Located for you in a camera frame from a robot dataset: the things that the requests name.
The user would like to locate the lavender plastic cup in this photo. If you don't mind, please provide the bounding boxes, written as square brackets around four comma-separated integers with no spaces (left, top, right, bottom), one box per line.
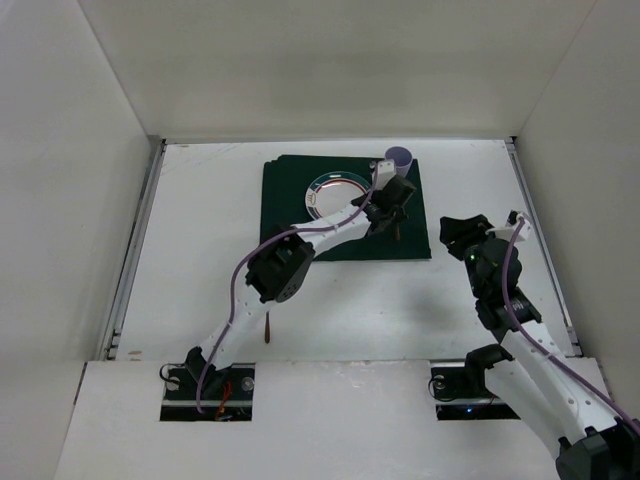
[385,146,413,177]

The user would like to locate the white plate green red rim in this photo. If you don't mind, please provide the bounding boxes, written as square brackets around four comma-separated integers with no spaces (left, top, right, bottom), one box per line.
[304,171,371,220]

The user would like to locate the dark green cloth placemat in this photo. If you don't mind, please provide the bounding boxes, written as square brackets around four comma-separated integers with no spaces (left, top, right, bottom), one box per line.
[259,153,433,264]

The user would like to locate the brown wooden fork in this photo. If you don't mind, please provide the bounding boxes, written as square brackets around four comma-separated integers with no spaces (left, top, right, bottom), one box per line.
[264,312,271,344]

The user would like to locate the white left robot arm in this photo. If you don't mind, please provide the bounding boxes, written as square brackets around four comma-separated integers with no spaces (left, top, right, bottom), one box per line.
[185,174,416,378]

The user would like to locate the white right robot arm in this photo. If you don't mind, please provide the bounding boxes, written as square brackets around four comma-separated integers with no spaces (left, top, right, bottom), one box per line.
[440,211,639,479]

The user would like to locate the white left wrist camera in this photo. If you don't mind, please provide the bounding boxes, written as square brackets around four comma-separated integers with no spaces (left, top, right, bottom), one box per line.
[371,159,396,190]

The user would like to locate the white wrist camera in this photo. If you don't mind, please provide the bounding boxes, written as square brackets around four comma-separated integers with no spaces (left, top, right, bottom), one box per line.
[371,159,396,190]
[487,210,532,243]

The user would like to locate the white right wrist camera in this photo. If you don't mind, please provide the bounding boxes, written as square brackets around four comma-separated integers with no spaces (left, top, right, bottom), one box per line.
[487,210,532,243]

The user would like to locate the aluminium right table rail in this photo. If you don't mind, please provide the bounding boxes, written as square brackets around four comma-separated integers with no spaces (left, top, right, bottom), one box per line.
[505,136,584,358]

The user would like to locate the aluminium table rail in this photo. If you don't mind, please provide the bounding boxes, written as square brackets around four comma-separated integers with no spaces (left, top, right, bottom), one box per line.
[96,135,166,360]
[505,136,584,358]

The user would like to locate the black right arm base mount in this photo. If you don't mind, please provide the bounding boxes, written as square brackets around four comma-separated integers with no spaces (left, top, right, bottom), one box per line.
[427,344,520,421]

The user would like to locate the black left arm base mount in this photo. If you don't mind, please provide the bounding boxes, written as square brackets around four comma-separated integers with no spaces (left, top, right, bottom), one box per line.
[159,363,256,422]

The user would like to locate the aluminium left table rail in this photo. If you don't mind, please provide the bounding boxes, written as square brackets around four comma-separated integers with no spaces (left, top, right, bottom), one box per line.
[96,135,166,360]

